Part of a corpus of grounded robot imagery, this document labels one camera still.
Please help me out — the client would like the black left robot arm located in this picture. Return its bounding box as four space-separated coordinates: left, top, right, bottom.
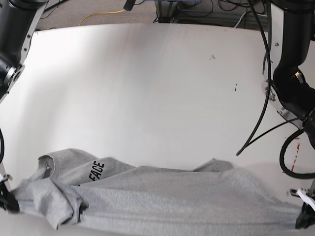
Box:
263 0 315 179

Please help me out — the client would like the red tape rectangle marking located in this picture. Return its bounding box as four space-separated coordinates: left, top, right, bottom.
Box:
284 137 301 172

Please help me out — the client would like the yellow cable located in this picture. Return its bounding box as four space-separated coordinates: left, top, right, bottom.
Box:
79 9 125 27

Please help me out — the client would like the grey T-shirt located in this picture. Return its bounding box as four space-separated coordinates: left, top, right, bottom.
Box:
12 149 300 236

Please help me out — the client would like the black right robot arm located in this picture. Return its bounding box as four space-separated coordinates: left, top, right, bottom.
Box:
0 0 48 101

